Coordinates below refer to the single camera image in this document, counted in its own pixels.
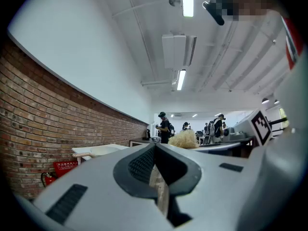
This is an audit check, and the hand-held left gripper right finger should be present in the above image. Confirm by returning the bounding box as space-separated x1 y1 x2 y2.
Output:
153 143 264 231

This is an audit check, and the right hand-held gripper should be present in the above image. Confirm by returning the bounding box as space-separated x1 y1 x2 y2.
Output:
223 108 274 147

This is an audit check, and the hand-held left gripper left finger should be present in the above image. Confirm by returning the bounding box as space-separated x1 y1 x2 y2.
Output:
33 142 177 231

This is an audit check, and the grey metal pan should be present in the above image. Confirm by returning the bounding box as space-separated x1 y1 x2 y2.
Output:
192 136 255 158

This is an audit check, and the beige fibre scrubber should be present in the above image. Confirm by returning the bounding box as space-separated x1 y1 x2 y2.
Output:
167 128 200 150

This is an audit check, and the white table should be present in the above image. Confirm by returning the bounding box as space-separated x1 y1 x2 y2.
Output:
71 143 129 165

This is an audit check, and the red fire equipment box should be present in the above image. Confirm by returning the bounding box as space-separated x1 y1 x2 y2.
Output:
52 160 79 178

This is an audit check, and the red fire extinguisher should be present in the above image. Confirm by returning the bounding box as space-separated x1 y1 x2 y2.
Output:
40 171 58 188

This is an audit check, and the white and red shirt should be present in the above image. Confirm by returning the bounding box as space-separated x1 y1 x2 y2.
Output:
274 11 308 141

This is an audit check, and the dark counter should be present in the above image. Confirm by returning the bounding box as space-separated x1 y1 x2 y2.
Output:
129 137 157 148

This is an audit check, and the short ceiling tube light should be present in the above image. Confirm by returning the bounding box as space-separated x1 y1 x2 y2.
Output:
176 69 187 91

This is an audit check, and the white ceiling air conditioner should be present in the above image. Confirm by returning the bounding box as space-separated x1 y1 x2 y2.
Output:
161 33 198 70

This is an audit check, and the long ceiling tube light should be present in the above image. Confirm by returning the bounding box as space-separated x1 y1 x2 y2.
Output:
180 0 194 18

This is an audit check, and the black head-worn camera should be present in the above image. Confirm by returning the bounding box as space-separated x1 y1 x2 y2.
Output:
202 0 226 26

